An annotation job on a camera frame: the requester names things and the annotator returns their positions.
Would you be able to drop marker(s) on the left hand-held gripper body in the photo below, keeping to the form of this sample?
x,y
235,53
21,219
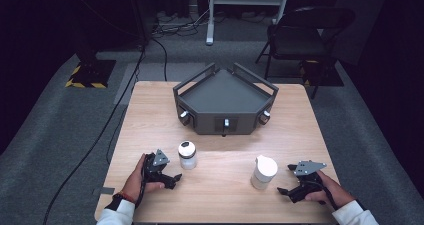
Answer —
x,y
155,168

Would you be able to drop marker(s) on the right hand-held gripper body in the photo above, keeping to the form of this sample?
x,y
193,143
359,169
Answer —
x,y
308,181

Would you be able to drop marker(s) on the white-lidded glass jar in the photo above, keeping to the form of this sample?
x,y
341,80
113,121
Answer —
x,y
264,171

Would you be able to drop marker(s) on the person's left hand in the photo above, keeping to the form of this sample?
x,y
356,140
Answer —
x,y
135,181

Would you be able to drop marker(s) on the person's right hand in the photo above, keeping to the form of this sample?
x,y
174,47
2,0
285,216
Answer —
x,y
335,193

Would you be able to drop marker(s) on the red and black wristband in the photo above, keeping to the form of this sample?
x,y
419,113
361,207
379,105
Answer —
x,y
123,197

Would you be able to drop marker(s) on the grey tape strip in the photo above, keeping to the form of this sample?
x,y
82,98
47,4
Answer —
x,y
104,191

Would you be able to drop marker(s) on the black base with hazard stripes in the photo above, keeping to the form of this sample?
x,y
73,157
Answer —
x,y
321,73
91,73

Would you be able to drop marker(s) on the black folding chair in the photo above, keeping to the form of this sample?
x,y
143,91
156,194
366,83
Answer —
x,y
300,40

